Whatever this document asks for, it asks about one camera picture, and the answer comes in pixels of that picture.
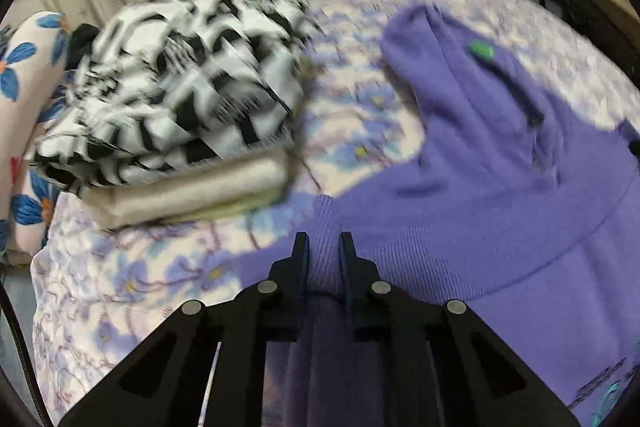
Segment beige folded garment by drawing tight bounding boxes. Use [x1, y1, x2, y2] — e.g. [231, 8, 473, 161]
[80, 152, 301, 230]

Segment blue flower rolled quilt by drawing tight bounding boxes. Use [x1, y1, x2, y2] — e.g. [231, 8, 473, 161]
[0, 12, 73, 258]

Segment purple zip hoodie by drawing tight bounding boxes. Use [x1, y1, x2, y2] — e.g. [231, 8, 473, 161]
[235, 4, 640, 427]

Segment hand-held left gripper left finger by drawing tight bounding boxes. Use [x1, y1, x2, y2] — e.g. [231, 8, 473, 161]
[60, 232, 311, 427]

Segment black bag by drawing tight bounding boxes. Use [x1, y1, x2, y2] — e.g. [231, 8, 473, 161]
[520, 0, 640, 82]

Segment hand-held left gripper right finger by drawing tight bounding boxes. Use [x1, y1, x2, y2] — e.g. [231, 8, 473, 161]
[339, 232, 583, 427]

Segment black white printed folded garment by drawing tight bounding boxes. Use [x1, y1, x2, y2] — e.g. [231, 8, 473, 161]
[25, 0, 321, 200]

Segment purple floral blanket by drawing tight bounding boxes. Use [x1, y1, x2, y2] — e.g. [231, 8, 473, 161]
[30, 0, 640, 427]

